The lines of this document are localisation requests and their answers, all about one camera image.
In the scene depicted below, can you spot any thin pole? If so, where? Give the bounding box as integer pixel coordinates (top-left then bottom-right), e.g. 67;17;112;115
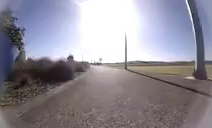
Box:
123;31;129;71

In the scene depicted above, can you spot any grey asphalt road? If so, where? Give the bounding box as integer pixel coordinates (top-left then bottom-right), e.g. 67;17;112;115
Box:
0;64;212;128

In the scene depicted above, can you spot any small tree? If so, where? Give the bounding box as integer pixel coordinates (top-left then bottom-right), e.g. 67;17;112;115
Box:
67;54;75;62

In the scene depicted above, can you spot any row of low bushes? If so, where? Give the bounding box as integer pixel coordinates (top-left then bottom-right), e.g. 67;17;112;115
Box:
8;57;92;86

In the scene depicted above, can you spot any dry grass field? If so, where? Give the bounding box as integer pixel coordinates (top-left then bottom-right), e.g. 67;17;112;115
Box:
105;63;212;81

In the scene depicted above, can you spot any dirt and gravel strip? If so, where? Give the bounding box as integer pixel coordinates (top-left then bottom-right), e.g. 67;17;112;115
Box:
0;71;87;108

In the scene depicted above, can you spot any grey paved sidewalk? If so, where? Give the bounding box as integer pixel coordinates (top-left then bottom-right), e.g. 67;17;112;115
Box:
127;68;212;99

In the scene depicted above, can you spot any tall thick pole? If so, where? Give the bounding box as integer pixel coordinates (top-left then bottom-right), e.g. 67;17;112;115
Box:
186;0;209;81

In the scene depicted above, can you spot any leafy tree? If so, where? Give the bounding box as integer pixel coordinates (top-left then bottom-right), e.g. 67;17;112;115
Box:
0;9;27;65

